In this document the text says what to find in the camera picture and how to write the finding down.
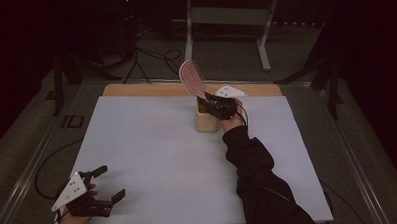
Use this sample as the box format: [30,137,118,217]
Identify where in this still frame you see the metal floor rail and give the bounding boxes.
[314,84,394,224]
[0,109,78,224]

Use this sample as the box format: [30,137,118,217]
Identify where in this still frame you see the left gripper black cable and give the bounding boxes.
[32,138,88,203]

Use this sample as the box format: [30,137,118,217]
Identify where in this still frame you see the white metal stand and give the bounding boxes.
[171,0,283,76]

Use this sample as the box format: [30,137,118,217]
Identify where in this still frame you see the black floor cables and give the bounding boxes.
[119,23,192,88]

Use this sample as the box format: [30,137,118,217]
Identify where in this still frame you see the white table mat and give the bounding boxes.
[46,87,334,224]

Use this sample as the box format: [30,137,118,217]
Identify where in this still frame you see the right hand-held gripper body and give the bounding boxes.
[207,83,250,122]

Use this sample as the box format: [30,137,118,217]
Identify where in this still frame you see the pink hairbrush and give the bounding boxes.
[177,59,208,103]

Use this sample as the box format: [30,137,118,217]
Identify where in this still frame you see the wooden table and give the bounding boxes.
[101,77,284,103]

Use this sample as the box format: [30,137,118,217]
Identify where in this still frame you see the black tripod stand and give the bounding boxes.
[43,44,125,117]
[272,20,347,123]

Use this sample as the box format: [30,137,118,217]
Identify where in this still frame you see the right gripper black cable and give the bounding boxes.
[234,99,369,224]

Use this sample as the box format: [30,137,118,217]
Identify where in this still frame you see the person's right hand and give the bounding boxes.
[218,97,249,134]

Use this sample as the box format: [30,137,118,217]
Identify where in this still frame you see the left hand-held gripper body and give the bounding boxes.
[50,170,115,220]

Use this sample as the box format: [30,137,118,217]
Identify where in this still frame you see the beige square cup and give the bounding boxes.
[194,96,222,134]

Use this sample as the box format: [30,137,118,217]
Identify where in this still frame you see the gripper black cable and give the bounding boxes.
[32,138,88,203]
[234,99,369,224]

